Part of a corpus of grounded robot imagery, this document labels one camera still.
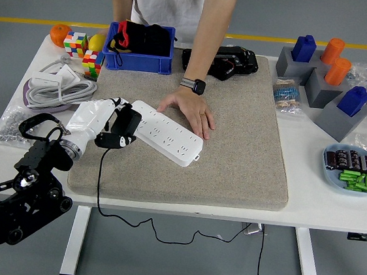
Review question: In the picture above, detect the person's left hand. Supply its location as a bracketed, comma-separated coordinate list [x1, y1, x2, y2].
[153, 85, 220, 141]

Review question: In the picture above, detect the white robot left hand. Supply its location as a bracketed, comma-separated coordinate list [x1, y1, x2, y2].
[63, 91, 142, 155]

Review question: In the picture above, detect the black plug with cord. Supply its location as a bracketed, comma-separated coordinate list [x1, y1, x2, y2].
[92, 102, 274, 254]

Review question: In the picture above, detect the white power strip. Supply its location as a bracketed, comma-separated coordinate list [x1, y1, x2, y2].
[125, 99, 208, 170]

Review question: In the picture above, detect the yellow lemon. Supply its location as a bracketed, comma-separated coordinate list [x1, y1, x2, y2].
[87, 33, 107, 53]

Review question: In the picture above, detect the black wristwatch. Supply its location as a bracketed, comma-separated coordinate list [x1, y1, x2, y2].
[178, 76, 207, 97]

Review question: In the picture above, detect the multicoloured puzzle cube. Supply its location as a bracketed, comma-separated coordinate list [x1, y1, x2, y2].
[61, 29, 90, 59]
[80, 49, 105, 79]

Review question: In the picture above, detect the orange fruit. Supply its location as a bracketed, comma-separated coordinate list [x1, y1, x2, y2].
[48, 22, 73, 49]

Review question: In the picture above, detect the blue plastic bin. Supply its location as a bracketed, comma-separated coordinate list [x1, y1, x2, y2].
[99, 20, 177, 77]

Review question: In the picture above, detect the black cloth with red trim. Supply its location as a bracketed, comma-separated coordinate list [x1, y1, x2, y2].
[105, 18, 179, 73]

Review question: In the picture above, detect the white rectangular adapter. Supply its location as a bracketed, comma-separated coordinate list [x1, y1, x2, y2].
[30, 71, 64, 91]

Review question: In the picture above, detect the grey-brown mat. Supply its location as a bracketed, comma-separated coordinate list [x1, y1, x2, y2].
[65, 37, 303, 217]

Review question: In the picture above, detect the black electronic device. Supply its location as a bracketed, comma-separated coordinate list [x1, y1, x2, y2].
[180, 40, 261, 86]

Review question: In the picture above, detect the purple tape roll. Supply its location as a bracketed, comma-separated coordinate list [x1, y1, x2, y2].
[20, 80, 76, 116]

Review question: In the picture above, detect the person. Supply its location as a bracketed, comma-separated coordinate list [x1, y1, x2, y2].
[88, 0, 240, 142]

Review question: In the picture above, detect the bag of metal screws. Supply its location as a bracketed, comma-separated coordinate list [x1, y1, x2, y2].
[0, 103, 48, 152]

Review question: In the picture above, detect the bag of resistors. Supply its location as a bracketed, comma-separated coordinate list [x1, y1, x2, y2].
[269, 74, 307, 117]

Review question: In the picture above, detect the grey holder block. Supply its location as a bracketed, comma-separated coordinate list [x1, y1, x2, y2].
[312, 94, 367, 146]
[302, 67, 345, 111]
[274, 44, 325, 88]

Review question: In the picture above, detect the white table leg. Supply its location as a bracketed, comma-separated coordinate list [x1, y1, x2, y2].
[59, 203, 93, 275]
[290, 227, 328, 275]

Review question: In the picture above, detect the blue bottle-shaped block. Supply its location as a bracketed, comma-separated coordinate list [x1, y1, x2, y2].
[290, 33, 318, 65]
[335, 84, 367, 119]

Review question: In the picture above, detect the orange cylinder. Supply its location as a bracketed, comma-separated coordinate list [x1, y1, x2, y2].
[323, 56, 353, 89]
[319, 36, 347, 67]

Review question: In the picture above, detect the light blue tray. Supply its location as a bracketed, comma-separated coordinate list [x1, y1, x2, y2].
[319, 141, 367, 196]

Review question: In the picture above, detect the black table control panel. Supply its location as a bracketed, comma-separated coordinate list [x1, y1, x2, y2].
[347, 231, 367, 242]

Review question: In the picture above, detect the white power cable with plug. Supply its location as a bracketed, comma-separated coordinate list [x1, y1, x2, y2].
[24, 49, 101, 116]

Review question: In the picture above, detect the white square switch plate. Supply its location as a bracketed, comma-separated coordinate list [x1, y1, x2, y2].
[57, 63, 84, 84]

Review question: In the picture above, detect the metal bracket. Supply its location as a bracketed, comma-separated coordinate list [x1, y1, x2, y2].
[241, 221, 266, 237]

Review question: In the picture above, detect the black floor cable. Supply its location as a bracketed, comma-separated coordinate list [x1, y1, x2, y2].
[256, 223, 269, 275]

